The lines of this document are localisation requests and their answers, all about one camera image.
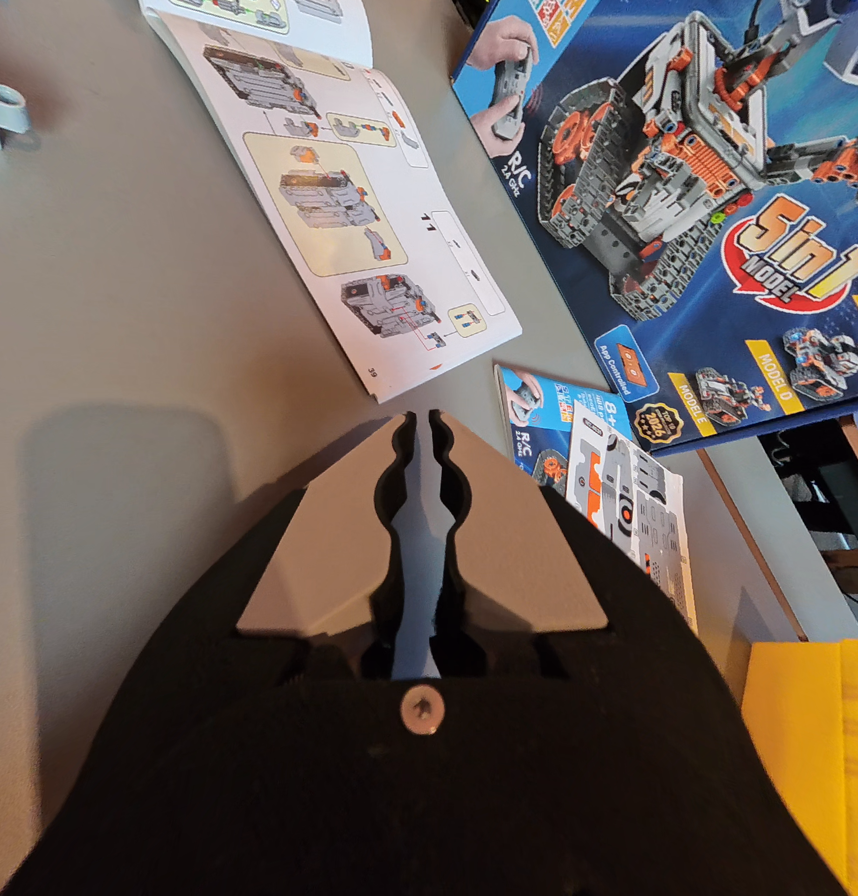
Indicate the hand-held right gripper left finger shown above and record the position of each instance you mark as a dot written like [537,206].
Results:
[317,560]

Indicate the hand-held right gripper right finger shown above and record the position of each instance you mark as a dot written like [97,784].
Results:
[527,560]

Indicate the instruction booklet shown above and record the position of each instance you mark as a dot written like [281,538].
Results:
[331,280]

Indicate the small grey curved panel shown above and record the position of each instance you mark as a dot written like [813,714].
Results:
[5,112]

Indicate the sticker sheet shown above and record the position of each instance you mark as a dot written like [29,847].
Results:
[646,518]

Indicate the blue closed booklet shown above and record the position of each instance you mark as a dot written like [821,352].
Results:
[534,413]

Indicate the blue robot kit box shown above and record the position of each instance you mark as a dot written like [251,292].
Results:
[681,315]

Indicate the yellow plastic bin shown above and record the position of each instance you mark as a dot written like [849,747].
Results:
[807,756]

